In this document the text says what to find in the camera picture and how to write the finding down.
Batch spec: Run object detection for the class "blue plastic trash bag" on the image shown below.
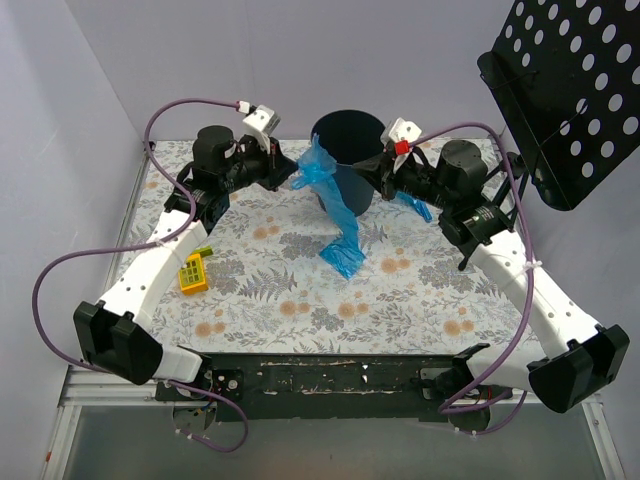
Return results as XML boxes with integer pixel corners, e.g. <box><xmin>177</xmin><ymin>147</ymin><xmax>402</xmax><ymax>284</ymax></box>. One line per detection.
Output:
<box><xmin>292</xmin><ymin>134</ymin><xmax>365</xmax><ymax>280</ymax></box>

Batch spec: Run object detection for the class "dark grey trash bin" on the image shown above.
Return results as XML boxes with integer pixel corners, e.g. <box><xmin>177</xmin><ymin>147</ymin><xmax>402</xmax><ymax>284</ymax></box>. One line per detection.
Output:
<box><xmin>311</xmin><ymin>109</ymin><xmax>385</xmax><ymax>217</ymax></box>

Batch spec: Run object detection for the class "black perforated music stand tray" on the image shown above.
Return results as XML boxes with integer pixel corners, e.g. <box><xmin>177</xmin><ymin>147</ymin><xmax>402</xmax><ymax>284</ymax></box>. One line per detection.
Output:
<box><xmin>477</xmin><ymin>1</ymin><xmax>639</xmax><ymax>211</ymax></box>

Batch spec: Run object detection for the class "floral patterned table mat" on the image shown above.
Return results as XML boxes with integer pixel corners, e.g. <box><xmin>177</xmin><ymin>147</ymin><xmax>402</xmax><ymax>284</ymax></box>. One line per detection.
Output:
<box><xmin>93</xmin><ymin>138</ymin><xmax>555</xmax><ymax>355</ymax></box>

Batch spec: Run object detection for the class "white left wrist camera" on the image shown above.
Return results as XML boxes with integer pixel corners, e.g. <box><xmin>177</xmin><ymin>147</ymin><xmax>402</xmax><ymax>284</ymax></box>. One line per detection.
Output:
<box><xmin>238</xmin><ymin>101</ymin><xmax>281</xmax><ymax>153</ymax></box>

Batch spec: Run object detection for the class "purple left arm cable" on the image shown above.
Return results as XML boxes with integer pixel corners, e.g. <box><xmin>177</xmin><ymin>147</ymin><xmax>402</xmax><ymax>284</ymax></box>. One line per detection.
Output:
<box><xmin>30</xmin><ymin>98</ymin><xmax>251</xmax><ymax>454</ymax></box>

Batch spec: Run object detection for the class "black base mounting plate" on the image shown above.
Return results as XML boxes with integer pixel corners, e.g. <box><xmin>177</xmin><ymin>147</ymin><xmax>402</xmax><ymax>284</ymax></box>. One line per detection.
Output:
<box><xmin>155</xmin><ymin>352</ymin><xmax>514</xmax><ymax>424</ymax></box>

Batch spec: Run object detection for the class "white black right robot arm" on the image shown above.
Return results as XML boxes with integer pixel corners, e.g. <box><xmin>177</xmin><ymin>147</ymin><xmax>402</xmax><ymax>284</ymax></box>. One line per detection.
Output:
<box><xmin>352</xmin><ymin>140</ymin><xmax>630</xmax><ymax>415</ymax></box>

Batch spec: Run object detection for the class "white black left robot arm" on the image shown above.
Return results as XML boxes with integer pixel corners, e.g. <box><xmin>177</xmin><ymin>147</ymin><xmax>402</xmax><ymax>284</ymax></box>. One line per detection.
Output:
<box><xmin>73</xmin><ymin>125</ymin><xmax>297</xmax><ymax>400</ymax></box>

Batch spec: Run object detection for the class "yellow toy block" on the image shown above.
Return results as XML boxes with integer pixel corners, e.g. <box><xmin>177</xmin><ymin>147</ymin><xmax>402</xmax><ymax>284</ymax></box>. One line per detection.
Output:
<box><xmin>178</xmin><ymin>246</ymin><xmax>213</xmax><ymax>296</ymax></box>

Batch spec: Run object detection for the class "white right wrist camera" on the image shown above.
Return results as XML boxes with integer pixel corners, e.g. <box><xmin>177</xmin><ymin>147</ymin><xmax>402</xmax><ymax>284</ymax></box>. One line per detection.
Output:
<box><xmin>380</xmin><ymin>117</ymin><xmax>422</xmax><ymax>173</ymax></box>

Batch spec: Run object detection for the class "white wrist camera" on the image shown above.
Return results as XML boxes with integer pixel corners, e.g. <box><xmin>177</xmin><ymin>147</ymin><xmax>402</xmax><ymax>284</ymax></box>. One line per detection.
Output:
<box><xmin>380</xmin><ymin>117</ymin><xmax>422</xmax><ymax>173</ymax></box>
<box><xmin>238</xmin><ymin>101</ymin><xmax>281</xmax><ymax>153</ymax></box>

